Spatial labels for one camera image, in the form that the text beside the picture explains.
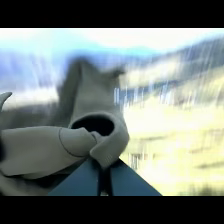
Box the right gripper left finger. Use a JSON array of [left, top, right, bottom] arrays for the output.
[[47, 157, 104, 197]]

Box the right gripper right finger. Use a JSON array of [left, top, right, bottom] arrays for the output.
[[107, 157, 163, 197]]

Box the grey long-sleeved shirt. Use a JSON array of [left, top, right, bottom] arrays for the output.
[[0, 57, 131, 197]]

